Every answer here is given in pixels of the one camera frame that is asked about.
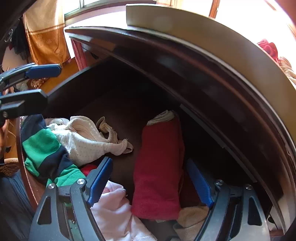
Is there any dark framed window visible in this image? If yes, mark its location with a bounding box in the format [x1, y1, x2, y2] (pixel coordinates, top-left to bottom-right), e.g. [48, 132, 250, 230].
[63, 0, 171, 20]

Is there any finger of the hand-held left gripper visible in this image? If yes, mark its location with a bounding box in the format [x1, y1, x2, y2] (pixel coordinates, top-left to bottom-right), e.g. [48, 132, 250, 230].
[0, 63, 62, 87]
[0, 89, 48, 127]

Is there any red knit underwear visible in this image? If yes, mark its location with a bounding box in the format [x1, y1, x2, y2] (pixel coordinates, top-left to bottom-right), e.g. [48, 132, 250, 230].
[131, 115, 185, 220]

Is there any beige ribbed underwear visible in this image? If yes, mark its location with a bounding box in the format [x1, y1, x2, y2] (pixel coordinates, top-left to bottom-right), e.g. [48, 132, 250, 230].
[173, 205, 210, 241]

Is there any pink underwear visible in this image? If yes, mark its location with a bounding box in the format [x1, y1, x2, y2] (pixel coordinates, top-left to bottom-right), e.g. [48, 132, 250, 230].
[89, 181, 158, 241]

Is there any cream sock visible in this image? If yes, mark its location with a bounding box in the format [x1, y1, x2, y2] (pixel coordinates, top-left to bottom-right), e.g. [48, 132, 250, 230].
[45, 116, 134, 167]

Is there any dark wooden dresser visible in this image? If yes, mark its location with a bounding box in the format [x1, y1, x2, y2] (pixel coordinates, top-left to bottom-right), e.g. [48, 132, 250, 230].
[64, 25, 296, 237]

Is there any dark wooden drawer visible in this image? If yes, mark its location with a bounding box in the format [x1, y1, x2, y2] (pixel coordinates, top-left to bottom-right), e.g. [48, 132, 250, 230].
[16, 58, 285, 241]

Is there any wooden door frame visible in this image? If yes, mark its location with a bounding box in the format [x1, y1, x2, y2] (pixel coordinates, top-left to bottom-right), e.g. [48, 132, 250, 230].
[208, 0, 220, 19]

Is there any yellow checked curtain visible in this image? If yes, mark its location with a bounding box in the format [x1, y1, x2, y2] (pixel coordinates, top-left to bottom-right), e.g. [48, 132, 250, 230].
[23, 0, 71, 66]

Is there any white folded cloth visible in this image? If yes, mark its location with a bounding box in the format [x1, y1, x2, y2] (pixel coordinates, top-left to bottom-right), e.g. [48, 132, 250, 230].
[146, 110, 177, 127]

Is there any wicker basket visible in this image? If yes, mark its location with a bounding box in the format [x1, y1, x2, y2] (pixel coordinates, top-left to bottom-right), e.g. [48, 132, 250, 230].
[0, 157, 20, 178]

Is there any small red cloth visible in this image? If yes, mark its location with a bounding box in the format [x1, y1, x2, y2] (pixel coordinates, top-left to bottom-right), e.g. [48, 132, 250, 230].
[80, 163, 99, 176]

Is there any shallow cardboard tray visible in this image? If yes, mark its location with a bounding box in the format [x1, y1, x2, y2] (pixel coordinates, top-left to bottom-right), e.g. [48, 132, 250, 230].
[125, 3, 296, 90]

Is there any green striped underwear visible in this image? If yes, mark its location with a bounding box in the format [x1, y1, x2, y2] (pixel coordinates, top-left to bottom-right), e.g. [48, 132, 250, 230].
[21, 115, 87, 188]

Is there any person's dark clothing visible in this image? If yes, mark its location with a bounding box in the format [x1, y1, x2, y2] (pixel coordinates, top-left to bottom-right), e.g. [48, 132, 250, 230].
[0, 171, 35, 241]

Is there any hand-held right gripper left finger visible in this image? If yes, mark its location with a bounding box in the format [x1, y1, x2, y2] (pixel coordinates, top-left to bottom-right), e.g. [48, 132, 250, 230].
[28, 156, 114, 241]

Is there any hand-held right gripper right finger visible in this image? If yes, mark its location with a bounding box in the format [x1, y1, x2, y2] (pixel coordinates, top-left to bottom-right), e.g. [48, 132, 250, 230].
[186, 158, 271, 241]

